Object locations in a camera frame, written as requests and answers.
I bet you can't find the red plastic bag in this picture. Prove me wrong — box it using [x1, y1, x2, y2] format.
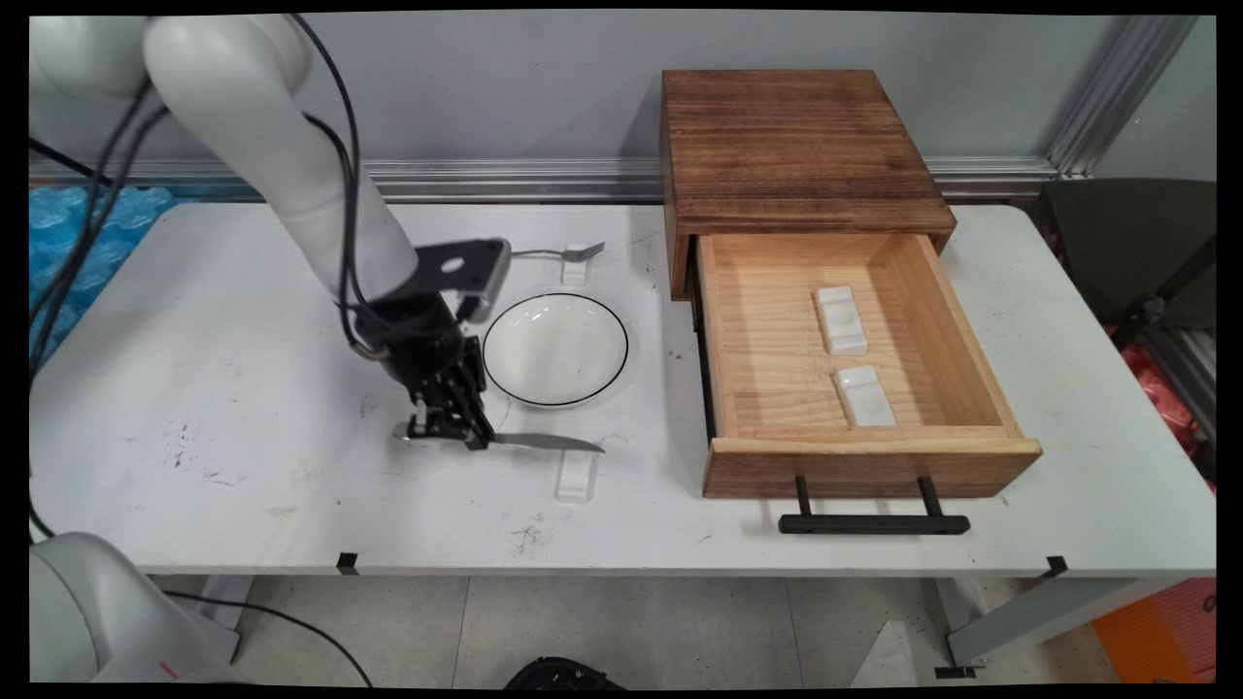
[1105, 325, 1217, 491]

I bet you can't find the black floor cable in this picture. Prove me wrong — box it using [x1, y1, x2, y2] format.
[160, 589, 376, 687]

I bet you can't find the white ceramic cutlery rest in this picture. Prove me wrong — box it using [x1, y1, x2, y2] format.
[813, 284, 870, 358]
[832, 365, 899, 430]

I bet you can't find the light wooden drawer, black handle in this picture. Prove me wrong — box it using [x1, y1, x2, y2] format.
[690, 233, 1045, 537]

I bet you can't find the dark wooden cabinet box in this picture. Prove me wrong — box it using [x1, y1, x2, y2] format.
[660, 69, 958, 301]

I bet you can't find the white plate with black rim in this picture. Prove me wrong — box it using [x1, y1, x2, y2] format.
[483, 293, 630, 409]

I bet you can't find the orange box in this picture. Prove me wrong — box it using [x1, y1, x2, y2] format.
[1092, 578, 1217, 684]

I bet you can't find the dark-handled table knife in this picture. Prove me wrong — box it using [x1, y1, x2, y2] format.
[393, 425, 606, 455]

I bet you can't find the black round object on floor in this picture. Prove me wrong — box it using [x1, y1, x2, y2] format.
[504, 657, 624, 691]

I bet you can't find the blue bubble wrap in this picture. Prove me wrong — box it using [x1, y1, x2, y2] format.
[29, 185, 178, 368]

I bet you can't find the black and silver camera mount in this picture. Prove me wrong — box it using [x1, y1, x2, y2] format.
[415, 238, 513, 325]

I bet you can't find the grey table leg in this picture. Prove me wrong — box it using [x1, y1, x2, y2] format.
[934, 577, 1149, 671]
[198, 575, 256, 663]

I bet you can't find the slanted aluminium frame post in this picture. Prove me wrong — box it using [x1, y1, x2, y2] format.
[1046, 15, 1201, 179]

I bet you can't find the black cable bundle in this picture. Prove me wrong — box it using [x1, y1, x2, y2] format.
[29, 83, 168, 541]

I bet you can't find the black cable along robot arm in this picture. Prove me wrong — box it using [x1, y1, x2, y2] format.
[286, 15, 389, 362]

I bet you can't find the horizontal aluminium rail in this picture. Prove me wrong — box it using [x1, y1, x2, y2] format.
[29, 157, 1061, 204]

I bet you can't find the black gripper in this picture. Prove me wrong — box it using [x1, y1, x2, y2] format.
[355, 291, 492, 453]

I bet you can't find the silver metal fork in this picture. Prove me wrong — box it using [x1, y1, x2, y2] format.
[510, 242, 607, 264]

